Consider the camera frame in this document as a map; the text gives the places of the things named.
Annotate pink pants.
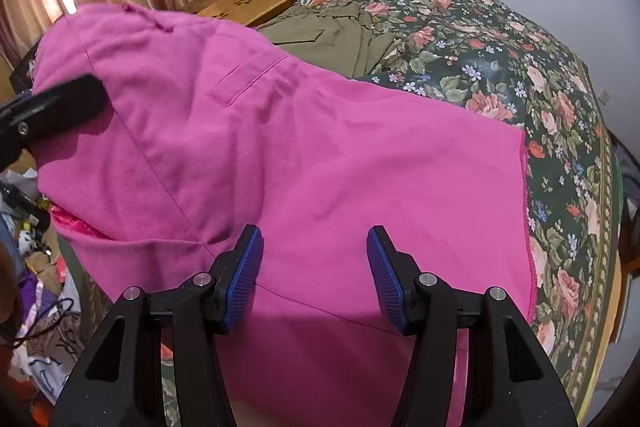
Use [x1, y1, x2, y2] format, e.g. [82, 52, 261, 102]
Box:
[34, 4, 536, 426]

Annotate clutter clothes heap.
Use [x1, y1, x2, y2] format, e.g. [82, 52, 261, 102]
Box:
[1, 169, 90, 424]

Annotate wooden lap table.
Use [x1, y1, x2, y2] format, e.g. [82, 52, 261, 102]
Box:
[180, 0, 297, 27]

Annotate olive green folded pants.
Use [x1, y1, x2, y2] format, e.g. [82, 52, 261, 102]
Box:
[257, 2, 395, 78]

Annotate floral bedspread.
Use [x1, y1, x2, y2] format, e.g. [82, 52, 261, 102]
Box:
[159, 0, 624, 427]

